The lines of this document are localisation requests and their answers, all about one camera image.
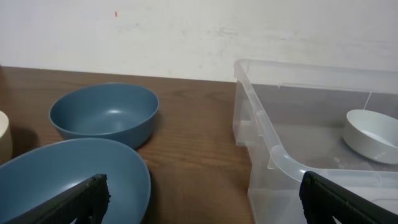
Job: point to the blue bowl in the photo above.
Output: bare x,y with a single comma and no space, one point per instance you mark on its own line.
38,175
122,112

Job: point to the blue bowl near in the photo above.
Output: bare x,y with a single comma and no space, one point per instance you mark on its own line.
38,175

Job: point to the pale grey small bowl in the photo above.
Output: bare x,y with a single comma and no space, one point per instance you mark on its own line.
372,135

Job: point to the cream large bowl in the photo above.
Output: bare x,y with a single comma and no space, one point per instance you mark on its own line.
5,139

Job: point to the blue bowl far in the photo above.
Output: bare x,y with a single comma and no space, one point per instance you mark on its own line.
122,112

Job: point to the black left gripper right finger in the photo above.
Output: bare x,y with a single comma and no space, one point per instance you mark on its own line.
325,202

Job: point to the clear plastic storage bin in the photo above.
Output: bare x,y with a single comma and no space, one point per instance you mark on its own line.
291,118

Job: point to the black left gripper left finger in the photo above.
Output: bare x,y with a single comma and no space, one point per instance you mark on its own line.
84,203

